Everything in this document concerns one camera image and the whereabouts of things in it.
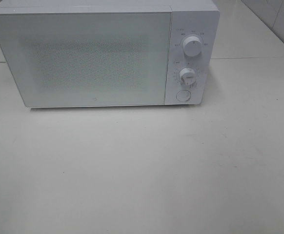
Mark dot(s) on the white timer knob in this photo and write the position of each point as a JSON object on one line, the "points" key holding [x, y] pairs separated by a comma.
{"points": [[188, 76]]}

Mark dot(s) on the upper white power knob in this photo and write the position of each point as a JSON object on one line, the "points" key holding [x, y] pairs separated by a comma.
{"points": [[192, 45]]}

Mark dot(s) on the white microwave oven body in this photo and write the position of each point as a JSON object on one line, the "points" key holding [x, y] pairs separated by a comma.
{"points": [[188, 18]]}

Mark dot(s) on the round white door button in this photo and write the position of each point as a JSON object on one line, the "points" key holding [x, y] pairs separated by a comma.
{"points": [[183, 95]]}

